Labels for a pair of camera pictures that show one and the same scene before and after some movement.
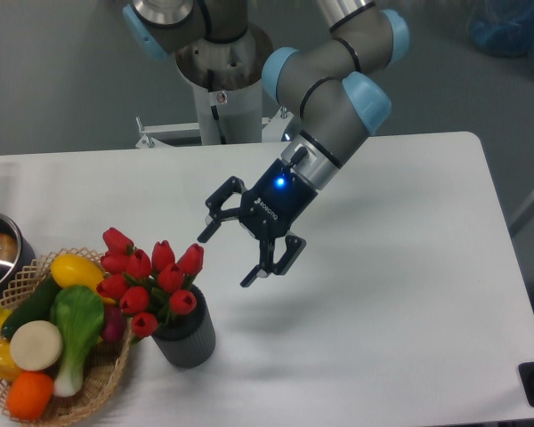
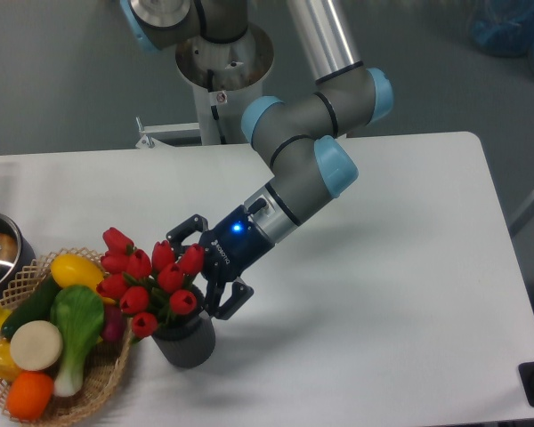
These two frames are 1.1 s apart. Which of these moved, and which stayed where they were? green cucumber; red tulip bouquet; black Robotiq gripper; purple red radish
Moved: black Robotiq gripper
Stayed: purple red radish; red tulip bouquet; green cucumber
